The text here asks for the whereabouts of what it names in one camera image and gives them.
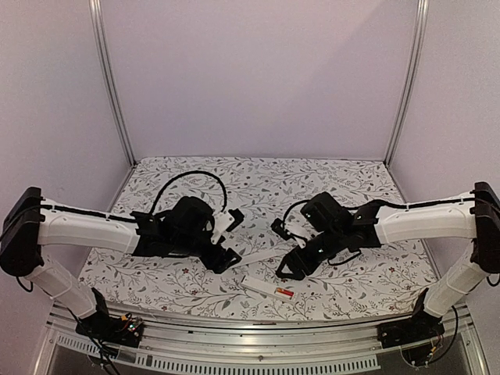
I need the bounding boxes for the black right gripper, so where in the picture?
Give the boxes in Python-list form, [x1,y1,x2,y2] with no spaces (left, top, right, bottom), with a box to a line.
[275,227,345,280]

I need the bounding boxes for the white remote battery cover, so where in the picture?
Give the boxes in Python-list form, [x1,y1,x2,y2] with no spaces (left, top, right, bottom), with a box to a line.
[236,250,277,266]

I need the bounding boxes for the white remote control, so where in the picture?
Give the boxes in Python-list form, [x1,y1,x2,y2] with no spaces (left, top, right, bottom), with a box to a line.
[241,276,297,302]

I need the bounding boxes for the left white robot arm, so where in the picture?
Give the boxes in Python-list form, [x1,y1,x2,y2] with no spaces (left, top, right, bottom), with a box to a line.
[1,187,244,348]

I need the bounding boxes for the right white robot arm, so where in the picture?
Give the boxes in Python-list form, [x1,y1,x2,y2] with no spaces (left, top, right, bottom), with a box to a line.
[271,182,499,348]

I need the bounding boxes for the floral patterned table mat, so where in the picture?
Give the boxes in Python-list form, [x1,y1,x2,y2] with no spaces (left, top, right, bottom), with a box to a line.
[79,157,436,321]

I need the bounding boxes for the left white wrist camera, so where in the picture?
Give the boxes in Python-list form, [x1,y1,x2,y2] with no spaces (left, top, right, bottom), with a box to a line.
[211,209,245,245]

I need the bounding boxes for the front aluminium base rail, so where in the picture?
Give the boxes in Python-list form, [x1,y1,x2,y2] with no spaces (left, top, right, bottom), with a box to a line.
[34,303,493,374]

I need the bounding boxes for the left aluminium frame post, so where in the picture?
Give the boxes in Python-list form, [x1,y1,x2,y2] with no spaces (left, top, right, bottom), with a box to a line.
[88,0,137,167]

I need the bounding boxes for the aluminium frame post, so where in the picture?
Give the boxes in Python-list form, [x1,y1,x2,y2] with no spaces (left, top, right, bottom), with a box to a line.
[384,0,430,169]
[88,0,137,167]

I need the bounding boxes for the right aluminium frame post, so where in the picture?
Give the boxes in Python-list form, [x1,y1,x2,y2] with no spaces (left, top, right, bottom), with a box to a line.
[384,0,430,169]

